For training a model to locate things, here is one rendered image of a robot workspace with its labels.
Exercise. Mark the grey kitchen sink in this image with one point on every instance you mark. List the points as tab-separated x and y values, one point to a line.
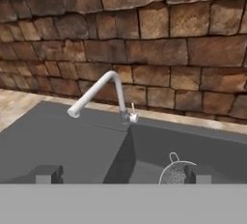
96	144

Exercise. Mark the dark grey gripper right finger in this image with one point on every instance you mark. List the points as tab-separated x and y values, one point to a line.
201	173

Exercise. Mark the white sink tap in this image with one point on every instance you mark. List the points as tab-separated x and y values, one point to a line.
111	86

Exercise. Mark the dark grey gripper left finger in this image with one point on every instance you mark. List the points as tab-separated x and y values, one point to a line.
48	172

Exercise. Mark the white mesh strainer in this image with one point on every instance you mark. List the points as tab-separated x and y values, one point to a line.
175	171

